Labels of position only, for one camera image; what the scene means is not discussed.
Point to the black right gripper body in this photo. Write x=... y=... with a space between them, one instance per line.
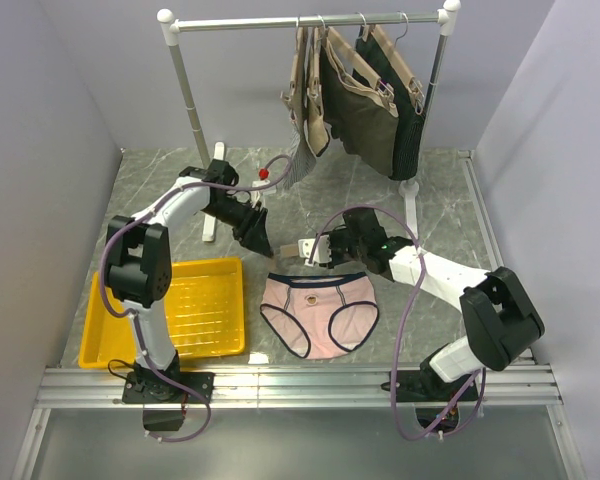
x=344 y=249

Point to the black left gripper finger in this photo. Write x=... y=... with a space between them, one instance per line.
x=243 y=235
x=260 y=240

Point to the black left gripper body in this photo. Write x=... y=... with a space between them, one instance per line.
x=231 y=211

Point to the beige clip hanger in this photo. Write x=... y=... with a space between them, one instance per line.
x=287 y=252

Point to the pink underwear navy trim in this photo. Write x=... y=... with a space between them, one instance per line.
x=320 y=317

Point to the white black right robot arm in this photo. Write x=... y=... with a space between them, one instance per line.
x=500 y=320

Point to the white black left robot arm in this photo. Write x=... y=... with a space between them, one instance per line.
x=135 y=270

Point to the grey striped hanging underwear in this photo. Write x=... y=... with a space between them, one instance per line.
x=303 y=160

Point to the beige hanging underwear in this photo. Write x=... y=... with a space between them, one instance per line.
x=317 y=134

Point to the olive green hanging underwear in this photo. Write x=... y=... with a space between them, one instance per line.
x=364 y=129

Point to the black dotted hanging underwear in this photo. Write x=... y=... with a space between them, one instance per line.
x=410 y=125

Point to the white metal clothes rack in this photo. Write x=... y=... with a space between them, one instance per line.
x=172 y=28

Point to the yellow plastic tray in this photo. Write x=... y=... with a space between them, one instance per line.
x=204 y=311

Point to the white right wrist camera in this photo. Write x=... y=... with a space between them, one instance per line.
x=315 y=251

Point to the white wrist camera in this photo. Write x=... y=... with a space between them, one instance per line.
x=262 y=186
x=315 y=251

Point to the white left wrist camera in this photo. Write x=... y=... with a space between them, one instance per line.
x=262 y=186

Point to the aluminium mounting rail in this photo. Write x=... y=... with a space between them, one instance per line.
x=525 y=383

